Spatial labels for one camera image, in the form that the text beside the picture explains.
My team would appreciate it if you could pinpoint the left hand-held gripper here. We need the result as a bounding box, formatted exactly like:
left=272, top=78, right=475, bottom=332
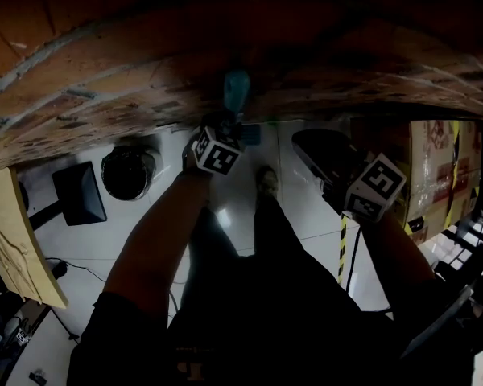
left=184, top=70, right=251, bottom=176

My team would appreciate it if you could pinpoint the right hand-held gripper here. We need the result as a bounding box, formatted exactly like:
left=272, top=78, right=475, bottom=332
left=291, top=129, right=407, bottom=224

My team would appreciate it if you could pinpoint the person's right forearm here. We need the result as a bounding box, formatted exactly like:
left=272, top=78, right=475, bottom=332
left=356, top=211, right=438, bottom=293

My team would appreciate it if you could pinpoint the person's left forearm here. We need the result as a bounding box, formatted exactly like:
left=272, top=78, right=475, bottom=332
left=102, top=167, right=217, bottom=321

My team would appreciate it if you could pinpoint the small blue block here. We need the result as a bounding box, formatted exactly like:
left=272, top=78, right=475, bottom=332
left=241, top=125, right=262, bottom=146

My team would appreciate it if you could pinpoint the yellow black striped tape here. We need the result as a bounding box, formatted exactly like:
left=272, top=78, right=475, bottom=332
left=336, top=211, right=349, bottom=285

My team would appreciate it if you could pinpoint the cardboard box with tape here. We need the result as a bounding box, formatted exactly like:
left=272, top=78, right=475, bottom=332
left=349, top=117, right=483, bottom=244

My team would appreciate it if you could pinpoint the person's shoe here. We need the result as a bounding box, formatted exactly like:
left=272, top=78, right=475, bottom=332
left=255, top=165, right=279, bottom=197

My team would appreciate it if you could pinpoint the black lined waste bin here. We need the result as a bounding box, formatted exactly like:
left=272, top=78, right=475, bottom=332
left=101, top=145, right=163, bottom=201

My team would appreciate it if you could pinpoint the grey chair armrest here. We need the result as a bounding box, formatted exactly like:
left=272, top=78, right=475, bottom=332
left=400, top=285, right=474, bottom=359

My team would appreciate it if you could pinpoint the person's black clothing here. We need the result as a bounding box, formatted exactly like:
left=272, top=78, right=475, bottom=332
left=66, top=193, right=480, bottom=386

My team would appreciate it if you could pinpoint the black square stand base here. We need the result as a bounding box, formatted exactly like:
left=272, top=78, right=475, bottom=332
left=52, top=161, right=108, bottom=227

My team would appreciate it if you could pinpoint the light wooden board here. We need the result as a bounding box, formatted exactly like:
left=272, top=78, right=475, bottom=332
left=0, top=166, right=69, bottom=310

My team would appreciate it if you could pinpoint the thin black floor cable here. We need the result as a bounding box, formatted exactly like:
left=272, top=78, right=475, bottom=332
left=43, top=257, right=108, bottom=285

